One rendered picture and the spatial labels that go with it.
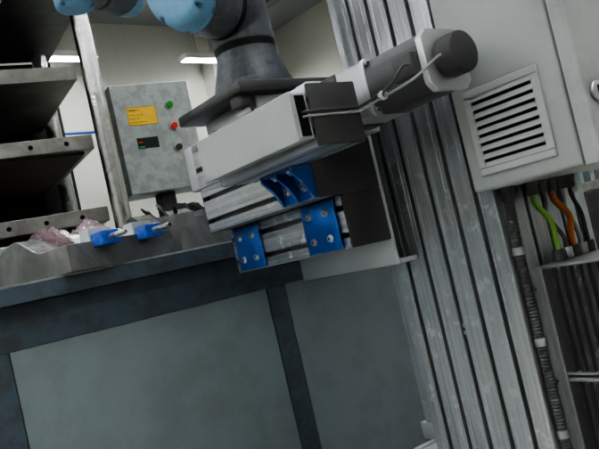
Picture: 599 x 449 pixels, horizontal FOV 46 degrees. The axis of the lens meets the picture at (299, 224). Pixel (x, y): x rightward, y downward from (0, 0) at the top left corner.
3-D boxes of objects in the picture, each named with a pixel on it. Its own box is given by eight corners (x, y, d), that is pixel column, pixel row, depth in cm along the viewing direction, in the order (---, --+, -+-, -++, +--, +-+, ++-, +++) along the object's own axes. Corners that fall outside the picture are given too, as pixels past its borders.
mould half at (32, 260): (176, 252, 158) (165, 204, 159) (71, 272, 139) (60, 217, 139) (65, 283, 192) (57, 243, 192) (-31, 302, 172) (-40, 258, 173)
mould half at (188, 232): (280, 232, 176) (267, 179, 177) (183, 251, 163) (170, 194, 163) (204, 254, 219) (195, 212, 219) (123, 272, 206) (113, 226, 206)
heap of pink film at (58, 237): (128, 238, 164) (121, 205, 164) (59, 249, 150) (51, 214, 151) (72, 257, 181) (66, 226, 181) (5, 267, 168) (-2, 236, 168)
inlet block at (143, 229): (181, 235, 149) (176, 210, 149) (162, 239, 145) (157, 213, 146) (146, 246, 158) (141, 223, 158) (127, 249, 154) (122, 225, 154)
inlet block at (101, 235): (139, 242, 141) (133, 216, 141) (118, 246, 137) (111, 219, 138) (104, 253, 150) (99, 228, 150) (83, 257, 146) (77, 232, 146)
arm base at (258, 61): (311, 83, 131) (299, 31, 132) (243, 85, 122) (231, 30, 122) (266, 107, 143) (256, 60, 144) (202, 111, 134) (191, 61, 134)
